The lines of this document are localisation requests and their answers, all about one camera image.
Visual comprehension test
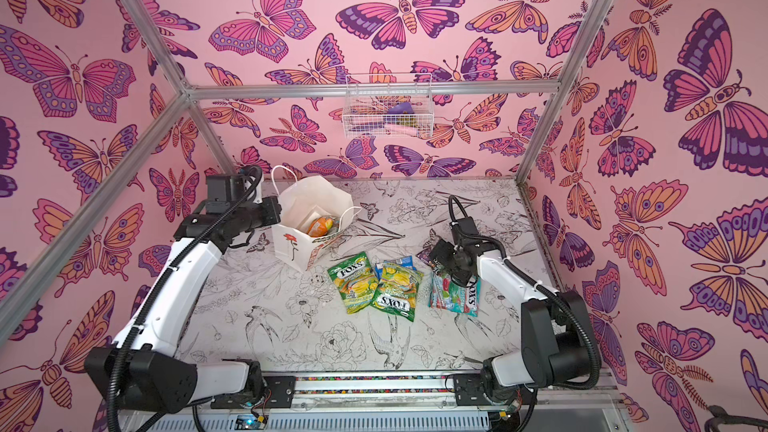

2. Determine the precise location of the white wire basket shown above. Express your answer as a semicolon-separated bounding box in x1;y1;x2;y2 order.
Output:
339;70;435;139

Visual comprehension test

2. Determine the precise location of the green Fox's spring tea bag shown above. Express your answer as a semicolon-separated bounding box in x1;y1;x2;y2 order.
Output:
328;252;379;314

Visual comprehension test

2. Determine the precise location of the teal Fox's fruits bag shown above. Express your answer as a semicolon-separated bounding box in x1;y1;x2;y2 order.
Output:
430;267;480;317

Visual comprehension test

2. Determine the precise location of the orange Fox's candy bag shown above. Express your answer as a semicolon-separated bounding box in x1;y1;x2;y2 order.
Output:
306;216;337;238

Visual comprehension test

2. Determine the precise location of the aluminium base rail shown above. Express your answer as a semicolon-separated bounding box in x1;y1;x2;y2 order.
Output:
150;370;632;431

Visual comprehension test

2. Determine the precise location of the white paper bag with flower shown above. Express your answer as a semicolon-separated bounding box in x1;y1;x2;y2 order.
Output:
270;165;361;271

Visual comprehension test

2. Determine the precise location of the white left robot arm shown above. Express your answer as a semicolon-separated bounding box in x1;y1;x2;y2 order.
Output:
85;197;281;424

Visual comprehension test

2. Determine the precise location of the black corrugated cable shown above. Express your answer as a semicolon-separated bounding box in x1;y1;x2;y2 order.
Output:
446;194;601;391

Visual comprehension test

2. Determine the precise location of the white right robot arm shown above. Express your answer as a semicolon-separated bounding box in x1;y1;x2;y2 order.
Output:
429;218;602;392

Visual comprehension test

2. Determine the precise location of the aluminium frame post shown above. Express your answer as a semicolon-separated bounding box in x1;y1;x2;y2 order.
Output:
515;0;615;185

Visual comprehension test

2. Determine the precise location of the purple snack bar wrapper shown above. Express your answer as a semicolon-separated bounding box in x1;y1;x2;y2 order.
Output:
417;245;435;268

